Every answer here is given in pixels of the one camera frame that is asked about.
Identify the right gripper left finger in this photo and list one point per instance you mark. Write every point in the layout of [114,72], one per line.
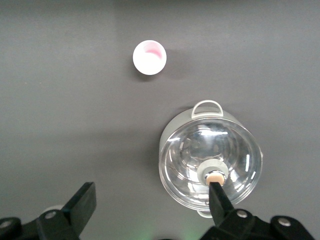
[82,205]

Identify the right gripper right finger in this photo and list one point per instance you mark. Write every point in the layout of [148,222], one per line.
[220,207]

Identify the pink plastic cup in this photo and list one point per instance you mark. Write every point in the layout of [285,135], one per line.
[148,60]

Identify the glass lid with beige knob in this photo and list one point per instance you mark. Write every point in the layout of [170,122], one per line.
[190,155]

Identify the dark grey table mat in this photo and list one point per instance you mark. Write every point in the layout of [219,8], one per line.
[50,100]

